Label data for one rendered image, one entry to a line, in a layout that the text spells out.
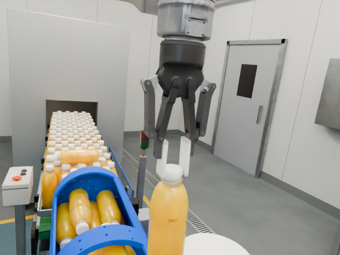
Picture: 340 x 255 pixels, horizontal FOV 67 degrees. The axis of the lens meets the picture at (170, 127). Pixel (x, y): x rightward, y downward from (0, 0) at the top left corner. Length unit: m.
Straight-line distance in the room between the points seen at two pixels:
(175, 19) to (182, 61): 0.06
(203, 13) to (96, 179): 0.85
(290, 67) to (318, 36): 0.52
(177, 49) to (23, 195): 1.06
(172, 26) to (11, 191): 1.08
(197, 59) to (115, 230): 0.49
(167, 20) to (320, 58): 3.65
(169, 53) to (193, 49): 0.04
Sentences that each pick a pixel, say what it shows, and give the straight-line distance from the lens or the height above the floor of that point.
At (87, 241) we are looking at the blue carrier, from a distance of 0.71.
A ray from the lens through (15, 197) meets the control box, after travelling 1.33.
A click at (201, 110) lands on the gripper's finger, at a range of 0.47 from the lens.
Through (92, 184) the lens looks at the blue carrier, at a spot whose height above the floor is 1.16.
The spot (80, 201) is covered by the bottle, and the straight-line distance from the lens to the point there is 1.00.
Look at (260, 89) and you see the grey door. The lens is 4.44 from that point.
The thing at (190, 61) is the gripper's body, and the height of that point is 1.67.
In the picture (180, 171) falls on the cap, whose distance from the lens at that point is 0.47.
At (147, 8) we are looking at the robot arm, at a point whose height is 1.77.
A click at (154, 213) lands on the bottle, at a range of 0.49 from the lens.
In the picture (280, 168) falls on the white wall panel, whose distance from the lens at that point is 4.32.
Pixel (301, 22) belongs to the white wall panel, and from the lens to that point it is 4.27.
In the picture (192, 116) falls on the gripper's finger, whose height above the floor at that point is 1.58.
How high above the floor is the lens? 1.66
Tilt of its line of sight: 13 degrees down
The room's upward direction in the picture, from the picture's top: 6 degrees clockwise
